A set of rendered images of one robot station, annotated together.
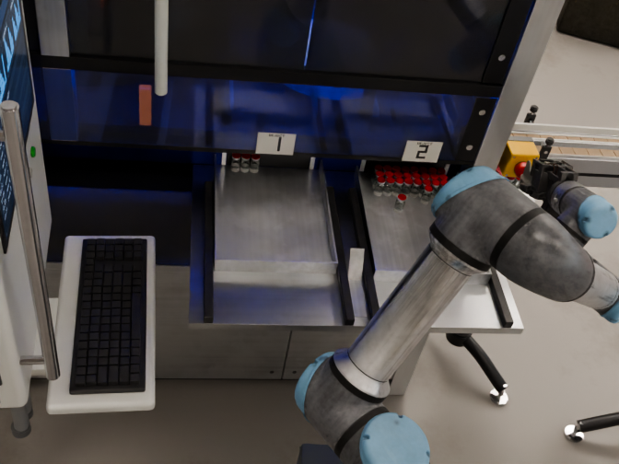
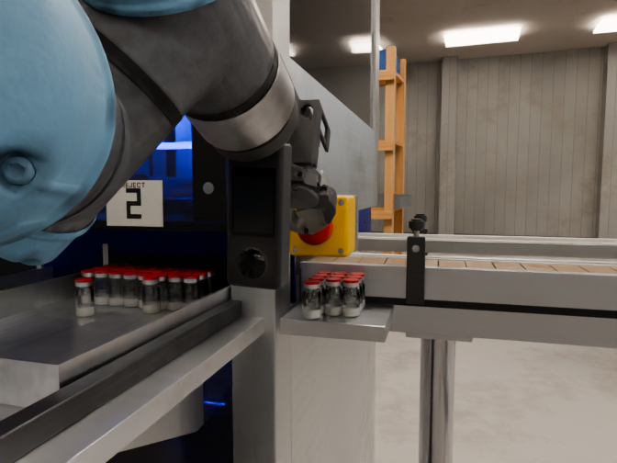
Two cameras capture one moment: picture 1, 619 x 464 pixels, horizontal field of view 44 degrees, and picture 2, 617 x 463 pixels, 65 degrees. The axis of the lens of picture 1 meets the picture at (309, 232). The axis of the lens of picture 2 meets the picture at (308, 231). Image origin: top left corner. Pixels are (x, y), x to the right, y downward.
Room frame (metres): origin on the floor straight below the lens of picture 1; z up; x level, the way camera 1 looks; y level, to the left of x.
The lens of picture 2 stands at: (0.98, -0.72, 1.04)
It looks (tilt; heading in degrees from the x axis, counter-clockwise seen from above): 5 degrees down; 28
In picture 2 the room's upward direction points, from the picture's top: straight up
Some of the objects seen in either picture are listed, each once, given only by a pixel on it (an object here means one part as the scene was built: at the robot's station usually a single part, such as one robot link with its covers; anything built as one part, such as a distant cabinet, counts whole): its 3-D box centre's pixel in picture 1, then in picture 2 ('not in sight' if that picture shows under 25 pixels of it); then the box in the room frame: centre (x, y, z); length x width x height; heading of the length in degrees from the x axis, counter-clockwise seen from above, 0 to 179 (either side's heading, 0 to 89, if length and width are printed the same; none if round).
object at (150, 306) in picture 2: (426, 194); (151, 294); (1.42, -0.26, 0.90); 0.02 x 0.02 x 0.05
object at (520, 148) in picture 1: (517, 156); (324, 224); (1.52, -0.46, 0.99); 0.08 x 0.07 x 0.07; 13
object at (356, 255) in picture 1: (358, 282); not in sight; (1.10, -0.12, 0.91); 0.14 x 0.03 x 0.06; 12
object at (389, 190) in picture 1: (411, 188); (139, 289); (1.43, -0.22, 0.90); 0.18 x 0.02 x 0.05; 102
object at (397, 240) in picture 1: (418, 222); (79, 315); (1.33, -0.24, 0.90); 0.34 x 0.26 x 0.04; 12
